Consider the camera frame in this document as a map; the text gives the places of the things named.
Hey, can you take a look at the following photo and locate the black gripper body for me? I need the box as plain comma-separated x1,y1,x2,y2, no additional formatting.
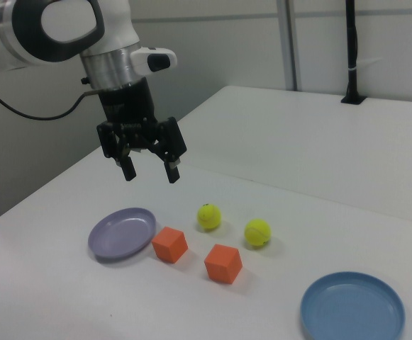
97,77,164,146

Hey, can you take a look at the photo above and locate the orange cube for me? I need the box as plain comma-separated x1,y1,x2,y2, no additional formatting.
204,243,243,285
151,226,189,265

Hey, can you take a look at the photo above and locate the yellow tennis ball black lettering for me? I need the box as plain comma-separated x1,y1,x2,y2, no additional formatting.
196,203,223,232

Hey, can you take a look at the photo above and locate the purple plastic plate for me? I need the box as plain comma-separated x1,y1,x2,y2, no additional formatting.
87,207,157,264

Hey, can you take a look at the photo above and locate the white zip tie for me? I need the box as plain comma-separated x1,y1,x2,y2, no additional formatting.
347,56,384,73

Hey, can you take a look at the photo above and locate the blue plastic plate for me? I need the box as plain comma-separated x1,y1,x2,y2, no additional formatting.
300,271,406,340

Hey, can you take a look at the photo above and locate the grey partition post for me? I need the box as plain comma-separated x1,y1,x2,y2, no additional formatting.
276,0,299,91

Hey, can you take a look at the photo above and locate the black camera pole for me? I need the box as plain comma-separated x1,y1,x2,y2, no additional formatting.
340,0,367,105

